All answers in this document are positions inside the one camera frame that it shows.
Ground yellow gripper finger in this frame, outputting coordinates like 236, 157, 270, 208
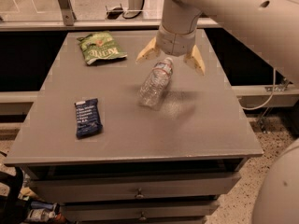
135, 37, 161, 63
184, 45, 206, 76

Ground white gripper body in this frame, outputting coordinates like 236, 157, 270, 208
156, 25, 196, 57

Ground clear plastic water bottle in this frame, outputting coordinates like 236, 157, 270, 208
139, 57, 173, 107

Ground green snack bag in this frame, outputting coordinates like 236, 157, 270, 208
78, 31, 127, 65

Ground dark blue snack bar wrapper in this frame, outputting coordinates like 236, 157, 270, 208
75, 98, 103, 139

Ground grey drawer cabinet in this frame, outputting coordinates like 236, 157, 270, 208
6, 31, 263, 224

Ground upper grey drawer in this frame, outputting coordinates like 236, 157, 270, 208
30, 172, 240, 203

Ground grey drawer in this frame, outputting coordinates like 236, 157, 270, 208
62, 200, 219, 221
30, 172, 240, 203

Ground lower grey drawer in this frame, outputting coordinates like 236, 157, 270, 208
62, 200, 219, 221

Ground clutter items on floor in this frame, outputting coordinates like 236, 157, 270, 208
21, 188, 67, 224

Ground black bag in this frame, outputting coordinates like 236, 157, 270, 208
0, 168, 28, 224

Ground white stand with black cable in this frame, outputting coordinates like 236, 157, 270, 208
106, 0, 145, 20

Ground white cable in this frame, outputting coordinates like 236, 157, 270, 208
241, 67, 278, 112

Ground metal railing frame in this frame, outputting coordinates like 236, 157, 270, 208
0, 0, 299, 33

